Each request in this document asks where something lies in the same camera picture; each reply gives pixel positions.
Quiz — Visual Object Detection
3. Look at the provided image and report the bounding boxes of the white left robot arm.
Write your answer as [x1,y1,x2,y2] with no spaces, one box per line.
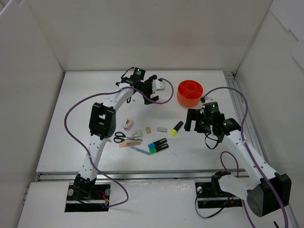
[74,68,165,199]

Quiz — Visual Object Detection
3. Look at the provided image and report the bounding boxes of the black handled scissors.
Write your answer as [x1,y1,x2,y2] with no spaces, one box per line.
[114,132,135,143]

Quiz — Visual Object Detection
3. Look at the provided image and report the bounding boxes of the tan eraser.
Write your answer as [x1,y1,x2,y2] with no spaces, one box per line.
[145,127,151,133]

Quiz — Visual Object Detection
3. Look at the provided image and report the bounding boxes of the aluminium rail frame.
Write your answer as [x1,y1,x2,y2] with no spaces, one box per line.
[35,71,300,228]

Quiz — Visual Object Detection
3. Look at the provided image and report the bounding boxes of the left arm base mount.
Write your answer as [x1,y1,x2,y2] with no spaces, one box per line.
[65,184,111,212]

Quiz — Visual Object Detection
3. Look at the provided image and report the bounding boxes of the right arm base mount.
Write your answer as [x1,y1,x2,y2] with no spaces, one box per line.
[195,182,242,209]

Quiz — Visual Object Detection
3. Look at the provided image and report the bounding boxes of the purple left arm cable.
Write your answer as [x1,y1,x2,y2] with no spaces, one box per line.
[64,77,175,209]

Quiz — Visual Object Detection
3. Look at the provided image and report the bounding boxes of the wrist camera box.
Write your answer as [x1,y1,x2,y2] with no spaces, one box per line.
[200,96,213,103]
[152,79,165,93]

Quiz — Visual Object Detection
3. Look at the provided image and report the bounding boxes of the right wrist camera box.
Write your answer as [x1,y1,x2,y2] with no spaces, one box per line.
[200,96,213,103]

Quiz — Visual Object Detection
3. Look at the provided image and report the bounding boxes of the orange slim highlighter pen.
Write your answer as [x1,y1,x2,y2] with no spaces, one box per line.
[119,141,142,148]

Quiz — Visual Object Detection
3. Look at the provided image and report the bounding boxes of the pink white mini stapler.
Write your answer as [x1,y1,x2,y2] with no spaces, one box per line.
[123,119,133,130]

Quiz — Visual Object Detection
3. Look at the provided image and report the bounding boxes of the yellow slim highlighter pen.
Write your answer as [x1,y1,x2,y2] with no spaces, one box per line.
[119,140,142,147]

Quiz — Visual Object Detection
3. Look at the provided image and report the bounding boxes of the blue slim highlighter pen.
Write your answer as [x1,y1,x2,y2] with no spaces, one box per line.
[130,146,150,155]

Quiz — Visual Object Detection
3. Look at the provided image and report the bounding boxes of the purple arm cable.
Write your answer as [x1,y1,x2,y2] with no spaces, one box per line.
[201,86,291,228]
[64,77,175,209]

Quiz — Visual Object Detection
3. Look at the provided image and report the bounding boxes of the orange round divided container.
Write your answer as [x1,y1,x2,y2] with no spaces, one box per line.
[177,80,204,107]

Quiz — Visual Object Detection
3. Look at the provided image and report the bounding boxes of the white staples box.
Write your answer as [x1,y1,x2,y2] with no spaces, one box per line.
[132,130,143,138]

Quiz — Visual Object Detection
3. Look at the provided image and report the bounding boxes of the yellow capped black highlighter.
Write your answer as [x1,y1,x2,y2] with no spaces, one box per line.
[170,121,183,136]

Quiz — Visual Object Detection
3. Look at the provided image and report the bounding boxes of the grey white eraser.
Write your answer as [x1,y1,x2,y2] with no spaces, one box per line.
[157,127,168,133]

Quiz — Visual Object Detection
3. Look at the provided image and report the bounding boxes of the blue capped black highlighter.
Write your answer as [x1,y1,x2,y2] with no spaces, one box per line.
[148,138,167,149]

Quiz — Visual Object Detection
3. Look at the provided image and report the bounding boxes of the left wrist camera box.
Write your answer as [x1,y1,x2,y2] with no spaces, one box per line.
[152,79,165,93]

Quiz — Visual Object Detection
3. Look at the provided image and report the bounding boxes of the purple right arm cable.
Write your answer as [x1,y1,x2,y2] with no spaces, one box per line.
[201,86,291,228]

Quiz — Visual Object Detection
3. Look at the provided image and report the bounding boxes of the green capped black highlighter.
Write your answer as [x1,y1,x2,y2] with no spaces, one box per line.
[149,143,169,154]

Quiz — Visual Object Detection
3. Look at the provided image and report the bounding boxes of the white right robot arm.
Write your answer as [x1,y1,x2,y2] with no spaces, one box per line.
[184,102,292,217]

